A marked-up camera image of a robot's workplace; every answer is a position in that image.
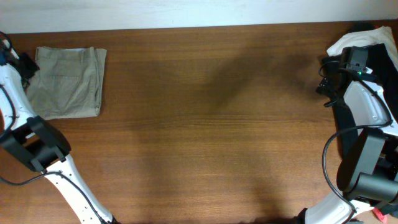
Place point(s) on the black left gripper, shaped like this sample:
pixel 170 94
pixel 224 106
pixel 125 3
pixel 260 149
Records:
pixel 27 66

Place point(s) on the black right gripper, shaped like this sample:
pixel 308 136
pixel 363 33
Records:
pixel 326 86

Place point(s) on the khaki green shorts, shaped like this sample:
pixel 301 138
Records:
pixel 68 83

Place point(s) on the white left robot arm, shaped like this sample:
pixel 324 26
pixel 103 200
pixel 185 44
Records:
pixel 38 145

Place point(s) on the black folded garment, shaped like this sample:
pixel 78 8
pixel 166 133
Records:
pixel 373 102

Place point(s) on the white folded garment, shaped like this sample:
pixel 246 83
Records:
pixel 382 35

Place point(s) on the red object at corner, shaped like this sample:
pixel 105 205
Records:
pixel 380 216

